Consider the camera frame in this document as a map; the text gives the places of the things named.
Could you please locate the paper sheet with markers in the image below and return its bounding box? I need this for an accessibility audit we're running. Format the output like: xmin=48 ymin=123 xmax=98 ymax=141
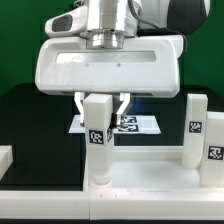
xmin=69 ymin=115 xmax=161 ymax=135

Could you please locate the white desk top tray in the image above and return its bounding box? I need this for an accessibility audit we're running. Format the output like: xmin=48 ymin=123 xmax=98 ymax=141
xmin=83 ymin=145 xmax=224 ymax=194

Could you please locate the white front fence bar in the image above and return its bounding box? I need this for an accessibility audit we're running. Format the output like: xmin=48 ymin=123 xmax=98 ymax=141
xmin=0 ymin=189 xmax=224 ymax=220

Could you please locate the grey braided cable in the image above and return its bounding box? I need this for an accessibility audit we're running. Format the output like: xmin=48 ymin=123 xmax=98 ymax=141
xmin=127 ymin=0 xmax=168 ymax=33

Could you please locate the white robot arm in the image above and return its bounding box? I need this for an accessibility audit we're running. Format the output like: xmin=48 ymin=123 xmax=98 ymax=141
xmin=35 ymin=0 xmax=210 ymax=118

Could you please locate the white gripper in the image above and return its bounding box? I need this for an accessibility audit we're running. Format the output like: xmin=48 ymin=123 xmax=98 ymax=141
xmin=35 ymin=35 xmax=183 ymax=126

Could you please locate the white left fence block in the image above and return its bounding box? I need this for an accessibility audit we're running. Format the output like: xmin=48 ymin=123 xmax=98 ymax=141
xmin=0 ymin=146 xmax=13 ymax=180

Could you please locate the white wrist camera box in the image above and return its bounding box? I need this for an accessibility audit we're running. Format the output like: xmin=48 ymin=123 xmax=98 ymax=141
xmin=45 ymin=6 xmax=88 ymax=38

